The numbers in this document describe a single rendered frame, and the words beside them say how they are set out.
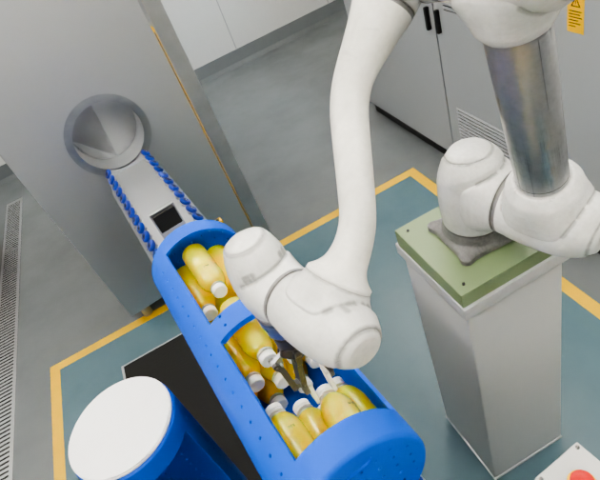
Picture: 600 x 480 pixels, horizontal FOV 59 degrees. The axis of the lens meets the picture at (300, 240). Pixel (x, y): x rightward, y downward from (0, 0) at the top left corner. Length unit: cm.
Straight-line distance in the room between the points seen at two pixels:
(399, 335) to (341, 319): 189
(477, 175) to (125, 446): 103
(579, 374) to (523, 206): 138
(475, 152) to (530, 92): 35
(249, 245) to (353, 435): 37
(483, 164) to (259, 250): 62
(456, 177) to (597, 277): 160
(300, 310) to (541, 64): 51
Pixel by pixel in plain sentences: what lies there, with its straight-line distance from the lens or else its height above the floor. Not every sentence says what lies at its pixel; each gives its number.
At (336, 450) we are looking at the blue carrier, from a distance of 94.
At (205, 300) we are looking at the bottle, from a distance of 142.
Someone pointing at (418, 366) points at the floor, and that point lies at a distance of 248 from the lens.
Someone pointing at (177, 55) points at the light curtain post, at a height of 149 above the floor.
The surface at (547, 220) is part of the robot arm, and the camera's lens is 115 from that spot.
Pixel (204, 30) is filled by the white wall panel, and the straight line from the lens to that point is 594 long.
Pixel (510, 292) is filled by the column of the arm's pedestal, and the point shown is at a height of 97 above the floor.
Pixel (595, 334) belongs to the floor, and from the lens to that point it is 255.
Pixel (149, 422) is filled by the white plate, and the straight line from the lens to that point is 141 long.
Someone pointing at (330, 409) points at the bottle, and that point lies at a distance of 108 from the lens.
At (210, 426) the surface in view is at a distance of 246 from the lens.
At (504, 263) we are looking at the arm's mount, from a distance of 138.
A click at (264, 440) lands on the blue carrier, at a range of 104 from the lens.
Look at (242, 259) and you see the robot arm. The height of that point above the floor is 155.
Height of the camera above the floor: 205
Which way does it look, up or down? 39 degrees down
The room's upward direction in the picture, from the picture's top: 23 degrees counter-clockwise
